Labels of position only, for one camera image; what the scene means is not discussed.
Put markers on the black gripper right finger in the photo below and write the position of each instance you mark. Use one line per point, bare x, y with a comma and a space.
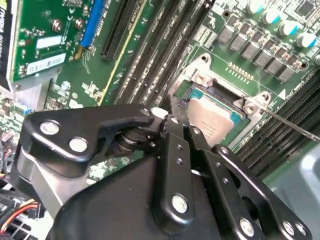
240, 190

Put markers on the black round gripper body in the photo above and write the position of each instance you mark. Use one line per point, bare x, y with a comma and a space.
120, 205

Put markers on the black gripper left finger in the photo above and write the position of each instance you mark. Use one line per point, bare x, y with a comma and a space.
105, 116

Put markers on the silver CPU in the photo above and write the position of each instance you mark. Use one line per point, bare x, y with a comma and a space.
210, 117

